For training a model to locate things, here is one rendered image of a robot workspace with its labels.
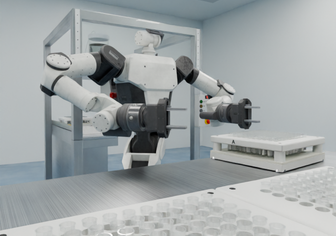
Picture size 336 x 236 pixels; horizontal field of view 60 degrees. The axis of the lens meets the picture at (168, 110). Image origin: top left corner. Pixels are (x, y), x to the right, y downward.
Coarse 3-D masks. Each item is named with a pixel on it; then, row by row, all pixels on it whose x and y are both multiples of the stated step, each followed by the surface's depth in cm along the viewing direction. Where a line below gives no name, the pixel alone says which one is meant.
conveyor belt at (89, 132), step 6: (60, 126) 257; (84, 126) 250; (90, 126) 250; (84, 132) 202; (90, 132) 203; (96, 132) 205; (84, 138) 199; (90, 138) 202; (96, 138) 204; (102, 138) 208
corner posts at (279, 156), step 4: (216, 144) 90; (220, 144) 91; (320, 144) 87; (216, 148) 90; (220, 148) 91; (312, 148) 89; (316, 148) 87; (320, 148) 87; (276, 152) 74; (280, 152) 74; (284, 152) 74; (316, 152) 88; (320, 152) 87; (276, 156) 74; (280, 156) 74; (284, 156) 74; (276, 160) 74; (280, 160) 74; (284, 160) 74
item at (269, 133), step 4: (236, 132) 91; (240, 132) 92; (244, 132) 93; (248, 132) 92; (252, 132) 92; (256, 132) 92; (260, 132) 92; (264, 132) 92; (268, 132) 92; (272, 132) 92; (276, 132) 92; (280, 132) 93; (284, 132) 92; (256, 136) 85; (268, 136) 82; (272, 136) 81; (276, 136) 82; (236, 148) 91; (272, 152) 81; (272, 156) 81
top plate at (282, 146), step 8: (216, 136) 90; (224, 136) 89; (232, 136) 89; (312, 136) 89; (232, 144) 85; (240, 144) 83; (248, 144) 81; (256, 144) 79; (264, 144) 77; (272, 144) 75; (280, 144) 73; (288, 144) 75; (296, 144) 77; (304, 144) 80; (312, 144) 83
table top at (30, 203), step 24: (144, 168) 78; (168, 168) 78; (192, 168) 78; (216, 168) 78; (240, 168) 78; (264, 168) 78; (312, 168) 78; (0, 192) 57; (24, 192) 57; (48, 192) 57; (72, 192) 57; (96, 192) 57; (120, 192) 57; (144, 192) 57; (168, 192) 57; (0, 216) 45; (24, 216) 45; (48, 216) 45
